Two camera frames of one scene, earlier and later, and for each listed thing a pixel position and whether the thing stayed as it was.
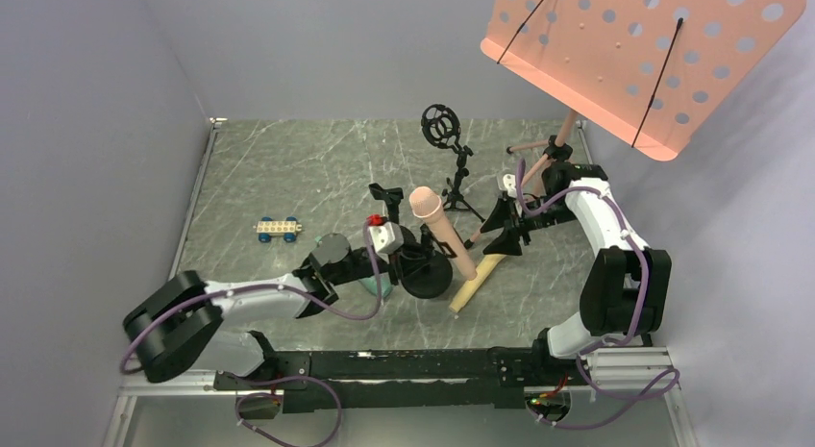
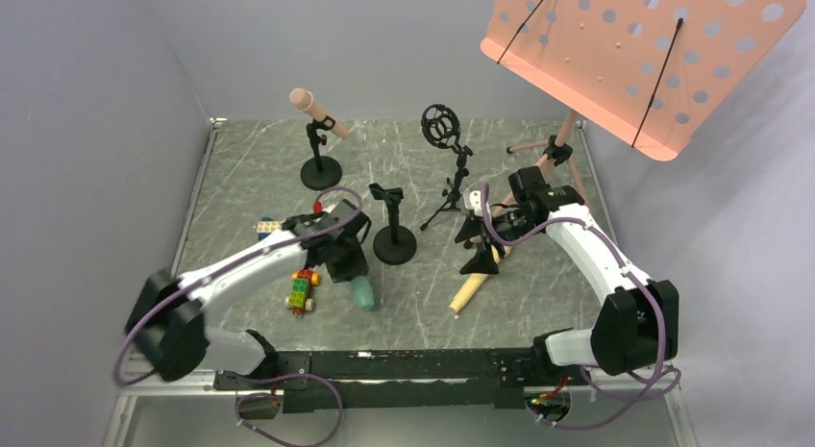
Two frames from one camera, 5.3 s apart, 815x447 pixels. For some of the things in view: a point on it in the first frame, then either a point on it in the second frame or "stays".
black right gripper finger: (499, 216) -> (472, 227)
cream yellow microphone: (483, 269) stays
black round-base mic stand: (427, 273) -> (320, 173)
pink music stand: (644, 63) stays
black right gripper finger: (506, 243) -> (483, 262)
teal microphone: (385, 284) -> (363, 295)
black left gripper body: (403, 253) -> (347, 265)
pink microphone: (426, 206) -> (301, 100)
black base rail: (476, 377) stays
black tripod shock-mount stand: (440, 127) stays
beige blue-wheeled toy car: (266, 228) stays
